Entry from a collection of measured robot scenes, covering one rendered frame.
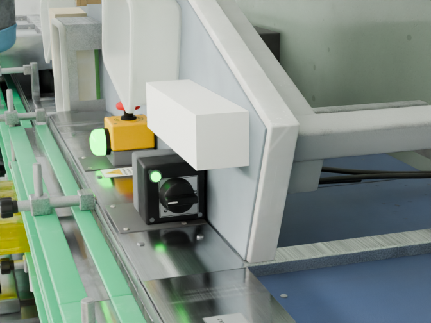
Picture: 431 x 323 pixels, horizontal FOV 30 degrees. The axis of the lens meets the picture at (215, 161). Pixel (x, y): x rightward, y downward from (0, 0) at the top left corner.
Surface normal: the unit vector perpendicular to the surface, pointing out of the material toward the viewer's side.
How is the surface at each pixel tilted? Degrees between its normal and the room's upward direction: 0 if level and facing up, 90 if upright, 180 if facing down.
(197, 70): 0
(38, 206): 90
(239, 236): 0
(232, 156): 90
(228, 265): 90
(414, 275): 90
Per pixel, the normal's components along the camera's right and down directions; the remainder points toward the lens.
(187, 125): -0.95, 0.09
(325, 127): 0.10, -0.82
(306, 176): 0.29, 0.58
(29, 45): 0.30, 0.25
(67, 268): 0.00, -0.96
